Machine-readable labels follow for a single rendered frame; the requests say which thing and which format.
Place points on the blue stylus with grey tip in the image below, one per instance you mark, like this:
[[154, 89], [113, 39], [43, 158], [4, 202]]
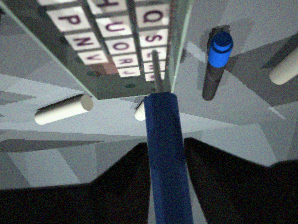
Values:
[[166, 154]]

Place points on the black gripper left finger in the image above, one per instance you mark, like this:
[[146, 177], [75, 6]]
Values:
[[120, 195]]

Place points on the white-key keyboard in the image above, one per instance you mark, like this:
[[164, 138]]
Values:
[[106, 45]]

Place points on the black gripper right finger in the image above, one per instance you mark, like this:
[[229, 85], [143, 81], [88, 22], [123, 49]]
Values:
[[233, 190]]

